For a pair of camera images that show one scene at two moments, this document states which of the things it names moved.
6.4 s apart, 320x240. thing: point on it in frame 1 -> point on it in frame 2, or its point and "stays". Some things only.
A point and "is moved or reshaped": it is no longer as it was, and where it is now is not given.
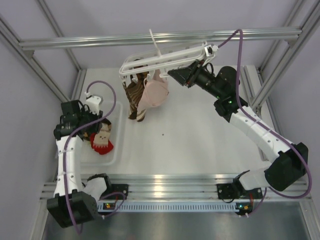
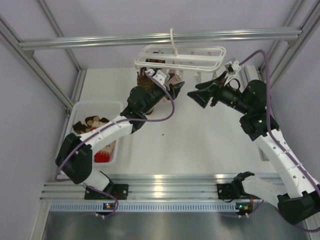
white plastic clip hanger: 146,63 is moved or reshaped
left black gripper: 95,116 -> 174,90
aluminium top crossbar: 145,40 stays
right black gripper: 188,76 -> 217,87
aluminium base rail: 171,187 stays
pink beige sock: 155,93 is moved or reshaped
